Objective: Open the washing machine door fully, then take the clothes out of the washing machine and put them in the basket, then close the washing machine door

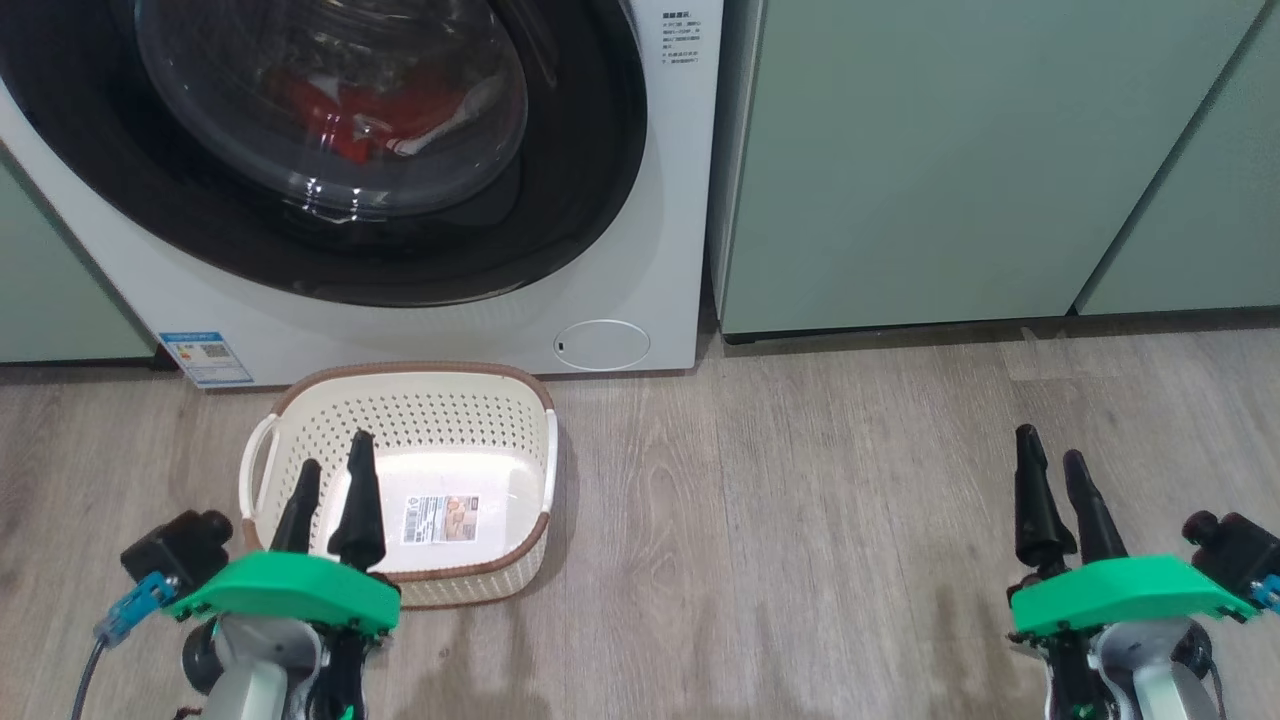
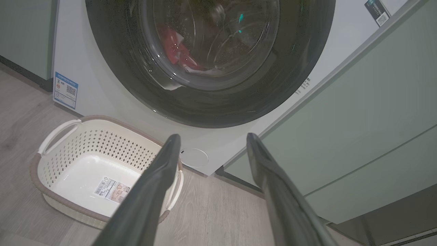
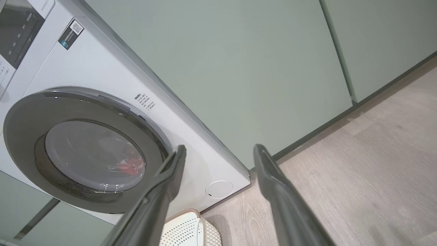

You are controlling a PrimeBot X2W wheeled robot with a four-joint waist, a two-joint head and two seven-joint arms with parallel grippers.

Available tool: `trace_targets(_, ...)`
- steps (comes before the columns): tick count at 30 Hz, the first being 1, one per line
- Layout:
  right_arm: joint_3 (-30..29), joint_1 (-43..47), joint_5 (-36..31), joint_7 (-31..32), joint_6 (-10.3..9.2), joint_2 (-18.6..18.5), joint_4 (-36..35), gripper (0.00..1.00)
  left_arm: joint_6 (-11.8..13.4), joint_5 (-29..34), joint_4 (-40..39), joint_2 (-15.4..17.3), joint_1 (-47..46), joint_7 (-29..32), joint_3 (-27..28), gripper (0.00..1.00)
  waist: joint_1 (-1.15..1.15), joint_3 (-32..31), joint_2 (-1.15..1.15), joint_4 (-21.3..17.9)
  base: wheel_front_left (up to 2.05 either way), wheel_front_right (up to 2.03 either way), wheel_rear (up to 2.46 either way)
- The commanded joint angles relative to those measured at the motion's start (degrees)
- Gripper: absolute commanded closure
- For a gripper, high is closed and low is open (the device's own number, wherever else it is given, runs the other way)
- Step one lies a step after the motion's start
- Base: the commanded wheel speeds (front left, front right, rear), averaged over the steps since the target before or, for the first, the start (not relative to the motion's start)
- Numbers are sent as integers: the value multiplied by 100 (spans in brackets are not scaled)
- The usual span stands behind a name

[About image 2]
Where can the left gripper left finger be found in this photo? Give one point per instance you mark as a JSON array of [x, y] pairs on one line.
[[143, 205]]

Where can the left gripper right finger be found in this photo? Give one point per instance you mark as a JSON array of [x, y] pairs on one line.
[[286, 212]]

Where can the dark round glass washer door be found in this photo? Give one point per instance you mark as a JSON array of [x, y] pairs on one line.
[[119, 51]]

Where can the red and white garment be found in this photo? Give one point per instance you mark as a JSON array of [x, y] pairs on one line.
[[174, 48]]

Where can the cream perforated laundry basket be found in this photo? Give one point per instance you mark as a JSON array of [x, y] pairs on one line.
[[85, 171]]

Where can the pale green cabinet door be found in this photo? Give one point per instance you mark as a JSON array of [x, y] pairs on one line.
[[24, 30], [382, 184], [358, 112]]

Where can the white front-load washing machine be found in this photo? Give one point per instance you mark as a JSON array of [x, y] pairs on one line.
[[88, 68]]

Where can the barcode label sticker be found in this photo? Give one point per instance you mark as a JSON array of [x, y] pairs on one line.
[[112, 189]]

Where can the round white filter cover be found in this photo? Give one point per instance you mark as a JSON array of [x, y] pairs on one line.
[[194, 158]]

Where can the blue energy label sticker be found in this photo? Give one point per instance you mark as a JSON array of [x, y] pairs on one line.
[[65, 90]]

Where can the dark QR code sticker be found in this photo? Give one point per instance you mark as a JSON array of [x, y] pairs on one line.
[[377, 12]]

